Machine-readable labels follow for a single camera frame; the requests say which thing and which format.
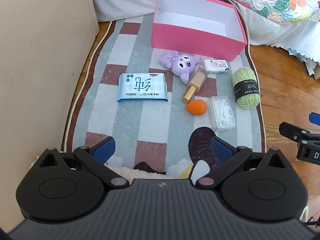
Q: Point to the orange makeup sponge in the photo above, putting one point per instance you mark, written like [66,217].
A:
[196,107]

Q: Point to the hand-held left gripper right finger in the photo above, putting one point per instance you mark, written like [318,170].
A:
[221,148]

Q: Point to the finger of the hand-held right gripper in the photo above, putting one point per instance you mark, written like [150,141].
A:
[315,118]
[291,130]

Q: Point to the pink cardboard box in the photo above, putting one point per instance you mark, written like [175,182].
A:
[190,38]

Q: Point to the beige wooden cabinet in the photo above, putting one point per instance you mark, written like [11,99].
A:
[37,55]

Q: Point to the fluffy beige cloth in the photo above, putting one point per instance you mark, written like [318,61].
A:
[140,174]

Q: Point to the green yarn ball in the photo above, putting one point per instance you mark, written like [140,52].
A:
[246,87]

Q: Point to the pile of papers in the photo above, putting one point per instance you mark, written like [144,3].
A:
[312,65]

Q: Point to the floss picks box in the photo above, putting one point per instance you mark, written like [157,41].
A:
[222,112]

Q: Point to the gold foundation bottle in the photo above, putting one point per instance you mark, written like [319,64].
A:
[197,81]

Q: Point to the blue white wet wipes pack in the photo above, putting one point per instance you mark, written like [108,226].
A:
[142,87]

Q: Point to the floral quilt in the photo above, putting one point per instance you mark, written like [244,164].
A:
[275,0]

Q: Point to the checkered grey brown rug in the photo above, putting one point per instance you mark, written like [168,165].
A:
[150,120]

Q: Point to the purple plush toy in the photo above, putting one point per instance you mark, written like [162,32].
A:
[183,66]

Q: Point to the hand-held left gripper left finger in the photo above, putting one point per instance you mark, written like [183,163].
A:
[105,148]

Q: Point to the small white tissue pack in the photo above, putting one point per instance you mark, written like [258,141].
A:
[216,66]

